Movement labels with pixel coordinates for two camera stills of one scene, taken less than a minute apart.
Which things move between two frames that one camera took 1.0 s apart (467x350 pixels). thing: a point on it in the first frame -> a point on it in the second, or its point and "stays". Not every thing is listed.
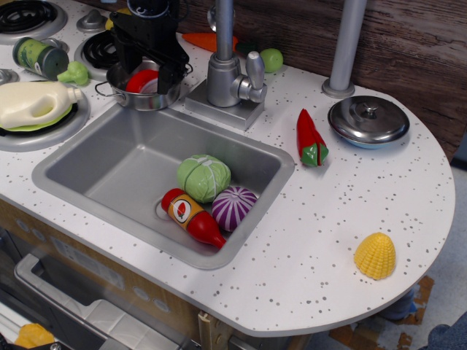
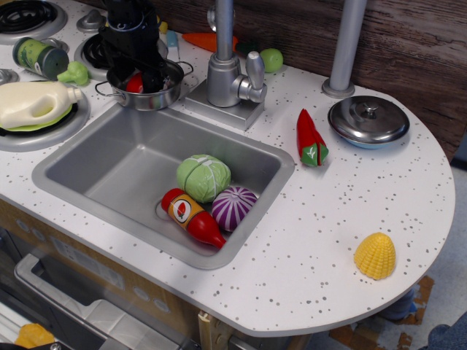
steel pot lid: (368, 119) stays
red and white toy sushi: (144, 82) stays
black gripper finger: (169, 74) -> (152, 82)
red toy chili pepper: (311, 146) stays
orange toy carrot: (207, 41) stays
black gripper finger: (131, 57) -> (117, 73)
